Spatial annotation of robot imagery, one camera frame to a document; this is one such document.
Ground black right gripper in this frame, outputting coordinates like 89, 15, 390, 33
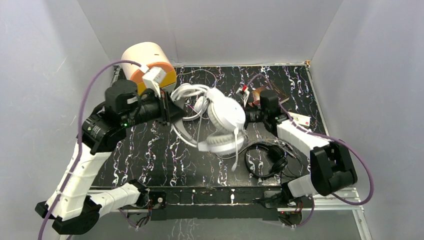
222, 102, 268, 131

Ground large white over-ear headphones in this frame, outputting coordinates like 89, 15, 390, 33
170, 83, 246, 172

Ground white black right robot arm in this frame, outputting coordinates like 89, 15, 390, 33
245, 89, 358, 207

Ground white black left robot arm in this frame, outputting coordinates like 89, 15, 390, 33
35, 80, 185, 236

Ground small white on-ear headphones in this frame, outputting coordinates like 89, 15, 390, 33
171, 81, 211, 148

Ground orange brown paperback book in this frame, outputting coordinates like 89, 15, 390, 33
247, 83, 290, 107

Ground small white green box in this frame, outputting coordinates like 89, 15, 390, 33
289, 112, 311, 128

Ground pastel mini drawer cabinet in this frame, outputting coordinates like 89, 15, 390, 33
121, 42, 177, 95

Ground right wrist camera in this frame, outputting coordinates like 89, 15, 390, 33
235, 85, 250, 107

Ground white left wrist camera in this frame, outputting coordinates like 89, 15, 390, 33
142, 66, 167, 98

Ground black wired headphones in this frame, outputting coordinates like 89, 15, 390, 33
242, 140, 307, 180

